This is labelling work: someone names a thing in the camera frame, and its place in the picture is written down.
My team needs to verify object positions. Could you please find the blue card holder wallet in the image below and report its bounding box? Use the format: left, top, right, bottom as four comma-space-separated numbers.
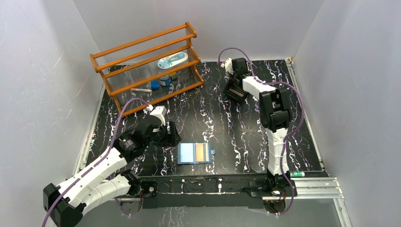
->
177, 143, 216, 165

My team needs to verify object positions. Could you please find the orange credit card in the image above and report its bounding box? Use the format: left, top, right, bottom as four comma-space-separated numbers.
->
195, 143, 209, 162

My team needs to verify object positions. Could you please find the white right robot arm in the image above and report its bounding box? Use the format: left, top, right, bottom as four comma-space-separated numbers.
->
221, 58, 291, 196

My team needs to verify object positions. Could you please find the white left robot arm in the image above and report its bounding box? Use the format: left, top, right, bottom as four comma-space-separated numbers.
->
43, 106, 181, 227

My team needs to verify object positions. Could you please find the black card tray box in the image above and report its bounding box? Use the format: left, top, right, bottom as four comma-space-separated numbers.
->
223, 81, 249, 103

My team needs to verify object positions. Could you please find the white orange marker pen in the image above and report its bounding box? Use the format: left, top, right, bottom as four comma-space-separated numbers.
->
130, 88, 152, 93

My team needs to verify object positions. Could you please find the blue small box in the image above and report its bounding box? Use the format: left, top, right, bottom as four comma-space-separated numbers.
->
150, 81, 160, 90

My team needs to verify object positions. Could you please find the small blue lidded jar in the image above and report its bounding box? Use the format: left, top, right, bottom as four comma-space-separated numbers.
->
158, 74, 172, 87

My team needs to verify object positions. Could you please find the orange wooden shelf rack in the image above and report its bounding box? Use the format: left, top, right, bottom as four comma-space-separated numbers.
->
90, 22, 204, 116

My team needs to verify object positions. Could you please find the white blue packaged item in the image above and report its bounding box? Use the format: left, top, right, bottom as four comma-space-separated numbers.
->
157, 52, 188, 70

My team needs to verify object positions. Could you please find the green white marker pen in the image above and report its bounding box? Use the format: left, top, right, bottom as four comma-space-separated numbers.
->
290, 172, 305, 178

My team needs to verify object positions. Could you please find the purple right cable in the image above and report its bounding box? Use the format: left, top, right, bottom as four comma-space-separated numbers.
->
218, 47, 306, 215

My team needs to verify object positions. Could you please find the purple cable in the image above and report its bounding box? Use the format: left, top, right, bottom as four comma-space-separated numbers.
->
218, 47, 306, 215
41, 97, 153, 227

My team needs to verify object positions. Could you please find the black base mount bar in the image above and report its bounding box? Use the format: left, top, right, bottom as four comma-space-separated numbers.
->
120, 173, 298, 212

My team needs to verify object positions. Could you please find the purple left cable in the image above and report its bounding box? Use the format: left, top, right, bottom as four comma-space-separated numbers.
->
41, 97, 153, 227

